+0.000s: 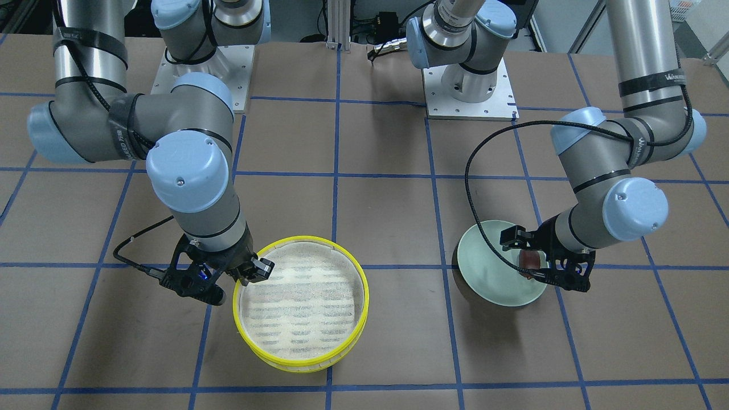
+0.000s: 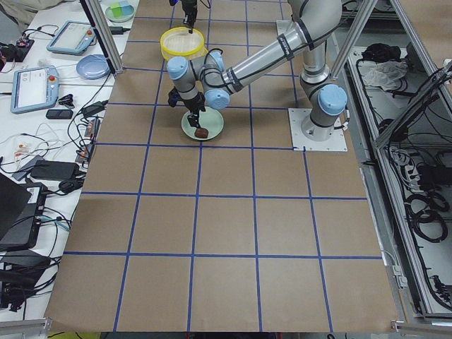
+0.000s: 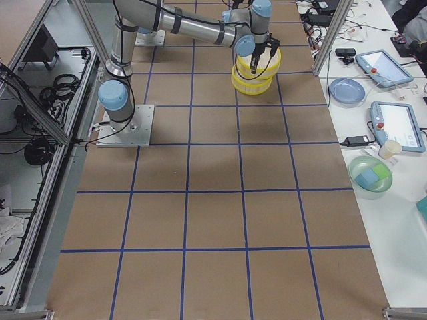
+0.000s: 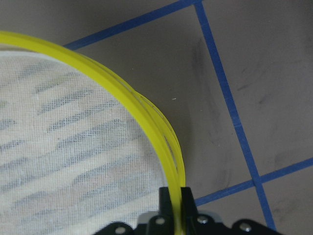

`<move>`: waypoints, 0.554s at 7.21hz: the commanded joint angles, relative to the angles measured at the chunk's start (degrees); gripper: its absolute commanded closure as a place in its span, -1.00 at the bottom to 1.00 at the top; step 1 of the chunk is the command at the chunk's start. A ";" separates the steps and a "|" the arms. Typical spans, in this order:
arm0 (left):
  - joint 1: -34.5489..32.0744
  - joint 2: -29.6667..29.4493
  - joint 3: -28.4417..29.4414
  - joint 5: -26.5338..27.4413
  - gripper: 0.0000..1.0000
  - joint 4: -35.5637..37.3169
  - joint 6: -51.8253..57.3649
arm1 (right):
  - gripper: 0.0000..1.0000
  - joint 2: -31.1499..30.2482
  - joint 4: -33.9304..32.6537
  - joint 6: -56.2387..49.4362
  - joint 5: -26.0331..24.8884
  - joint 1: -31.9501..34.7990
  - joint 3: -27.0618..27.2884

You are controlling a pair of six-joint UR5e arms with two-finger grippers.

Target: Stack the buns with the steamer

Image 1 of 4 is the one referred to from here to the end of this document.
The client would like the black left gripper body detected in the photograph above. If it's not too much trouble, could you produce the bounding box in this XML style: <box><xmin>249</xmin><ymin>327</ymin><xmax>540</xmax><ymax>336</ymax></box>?
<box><xmin>536</xmin><ymin>217</ymin><xmax>596</xmax><ymax>292</ymax></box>

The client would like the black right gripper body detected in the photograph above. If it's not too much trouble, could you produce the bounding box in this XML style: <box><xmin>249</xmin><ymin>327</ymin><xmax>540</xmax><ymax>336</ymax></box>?
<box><xmin>159</xmin><ymin>228</ymin><xmax>258</xmax><ymax>306</ymax></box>

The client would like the brown bun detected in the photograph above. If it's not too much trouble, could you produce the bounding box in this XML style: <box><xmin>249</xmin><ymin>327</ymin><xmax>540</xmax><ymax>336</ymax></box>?
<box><xmin>518</xmin><ymin>249</ymin><xmax>541</xmax><ymax>272</ymax></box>

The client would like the yellow steamer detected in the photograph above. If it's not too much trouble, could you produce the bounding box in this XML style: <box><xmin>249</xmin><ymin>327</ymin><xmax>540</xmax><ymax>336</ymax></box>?
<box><xmin>232</xmin><ymin>236</ymin><xmax>370</xmax><ymax>360</ymax></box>
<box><xmin>241</xmin><ymin>325</ymin><xmax>365</xmax><ymax>374</ymax></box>

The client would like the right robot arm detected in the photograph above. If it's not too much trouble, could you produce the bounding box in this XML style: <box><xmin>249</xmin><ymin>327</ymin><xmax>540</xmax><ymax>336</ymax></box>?
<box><xmin>27</xmin><ymin>1</ymin><xmax>274</xmax><ymax>306</ymax></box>

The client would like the light green plate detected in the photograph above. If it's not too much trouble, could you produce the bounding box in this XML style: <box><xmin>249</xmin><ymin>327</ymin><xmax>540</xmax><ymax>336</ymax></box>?
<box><xmin>457</xmin><ymin>225</ymin><xmax>547</xmax><ymax>307</ymax></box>

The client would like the black braided cable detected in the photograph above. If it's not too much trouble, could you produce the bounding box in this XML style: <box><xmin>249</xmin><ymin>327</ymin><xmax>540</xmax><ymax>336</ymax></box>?
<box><xmin>465</xmin><ymin>46</ymin><xmax>694</xmax><ymax>285</ymax></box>

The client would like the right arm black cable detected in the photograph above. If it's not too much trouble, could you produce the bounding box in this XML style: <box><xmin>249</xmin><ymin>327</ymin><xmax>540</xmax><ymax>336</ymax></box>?
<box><xmin>113</xmin><ymin>215</ymin><xmax>174</xmax><ymax>280</ymax></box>

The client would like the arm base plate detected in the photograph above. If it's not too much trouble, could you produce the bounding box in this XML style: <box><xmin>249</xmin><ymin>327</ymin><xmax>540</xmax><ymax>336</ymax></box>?
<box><xmin>151</xmin><ymin>46</ymin><xmax>255</xmax><ymax>114</ymax></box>
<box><xmin>422</xmin><ymin>59</ymin><xmax>520</xmax><ymax>121</ymax></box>

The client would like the aluminium frame post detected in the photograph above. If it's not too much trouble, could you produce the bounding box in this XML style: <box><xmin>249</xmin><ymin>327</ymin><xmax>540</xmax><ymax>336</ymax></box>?
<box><xmin>326</xmin><ymin>0</ymin><xmax>353</xmax><ymax>54</ymax></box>

